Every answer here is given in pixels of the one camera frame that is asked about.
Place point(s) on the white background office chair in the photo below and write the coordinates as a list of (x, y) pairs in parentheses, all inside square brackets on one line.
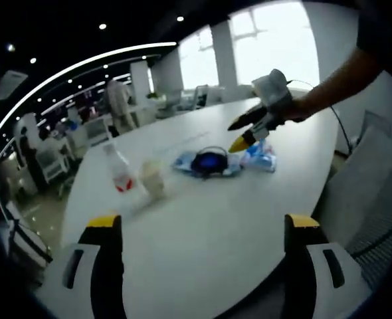
[(201, 96)]

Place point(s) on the white paper cup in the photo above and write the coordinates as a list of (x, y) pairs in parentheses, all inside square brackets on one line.
[(153, 181)]

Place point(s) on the white pillar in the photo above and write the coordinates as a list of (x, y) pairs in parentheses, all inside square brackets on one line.
[(224, 63)]

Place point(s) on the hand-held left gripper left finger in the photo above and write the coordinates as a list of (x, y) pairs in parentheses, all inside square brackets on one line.
[(108, 272)]

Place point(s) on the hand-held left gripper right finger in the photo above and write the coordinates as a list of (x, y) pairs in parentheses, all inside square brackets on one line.
[(300, 272)]

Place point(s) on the ceiling air conditioner unit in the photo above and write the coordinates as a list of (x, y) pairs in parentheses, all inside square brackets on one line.
[(8, 84)]

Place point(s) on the blue bowl black rim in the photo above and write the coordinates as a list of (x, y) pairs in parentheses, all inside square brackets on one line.
[(196, 159)]

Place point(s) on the grey mesh office chair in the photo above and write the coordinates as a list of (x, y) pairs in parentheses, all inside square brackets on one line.
[(368, 199)]

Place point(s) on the white table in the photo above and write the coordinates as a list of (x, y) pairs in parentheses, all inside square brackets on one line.
[(216, 226)]

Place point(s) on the curved ceiling light strip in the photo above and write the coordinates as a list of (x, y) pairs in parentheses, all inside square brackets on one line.
[(76, 66)]

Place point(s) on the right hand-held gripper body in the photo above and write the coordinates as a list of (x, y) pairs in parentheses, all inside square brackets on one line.
[(275, 96)]

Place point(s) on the clear plastic water bottle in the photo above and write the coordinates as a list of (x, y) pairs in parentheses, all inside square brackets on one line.
[(121, 176)]

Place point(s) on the blue tissue pack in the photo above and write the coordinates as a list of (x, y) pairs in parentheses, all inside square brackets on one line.
[(260, 159)]

